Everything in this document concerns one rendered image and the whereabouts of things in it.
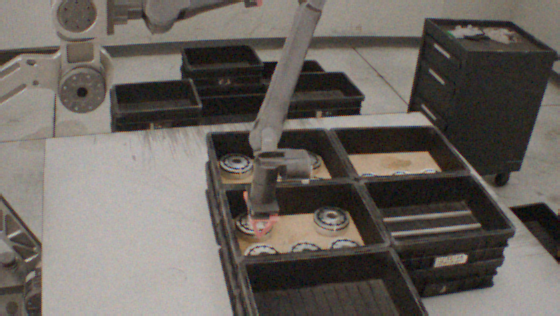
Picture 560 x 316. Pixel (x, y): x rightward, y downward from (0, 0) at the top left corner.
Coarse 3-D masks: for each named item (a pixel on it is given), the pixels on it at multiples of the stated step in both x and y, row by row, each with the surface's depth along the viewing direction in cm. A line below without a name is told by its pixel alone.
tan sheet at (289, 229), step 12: (288, 216) 181; (300, 216) 182; (312, 216) 183; (276, 228) 176; (288, 228) 177; (300, 228) 177; (312, 228) 178; (348, 228) 179; (240, 240) 170; (276, 240) 172; (288, 240) 172; (300, 240) 173; (312, 240) 173; (324, 240) 174; (360, 240) 175
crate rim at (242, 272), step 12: (336, 252) 154; (348, 252) 155; (360, 252) 155; (372, 252) 156; (240, 264) 147; (396, 264) 153; (240, 276) 146; (408, 276) 149; (408, 288) 146; (252, 300) 138; (420, 300) 142; (252, 312) 135
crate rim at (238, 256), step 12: (348, 180) 182; (360, 192) 178; (228, 216) 163; (372, 216) 168; (228, 228) 160; (384, 240) 160; (240, 252) 151; (288, 252) 153; (300, 252) 153; (312, 252) 154; (324, 252) 154
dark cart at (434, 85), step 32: (448, 64) 315; (480, 64) 300; (512, 64) 306; (544, 64) 313; (416, 96) 347; (448, 96) 318; (480, 96) 311; (512, 96) 318; (448, 128) 318; (480, 128) 323; (512, 128) 331; (480, 160) 336; (512, 160) 345
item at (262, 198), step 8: (248, 184) 154; (256, 184) 146; (272, 184) 146; (248, 192) 151; (256, 192) 147; (264, 192) 146; (272, 192) 148; (256, 200) 148; (264, 200) 148; (272, 200) 150; (256, 208) 147; (264, 208) 147; (272, 208) 148
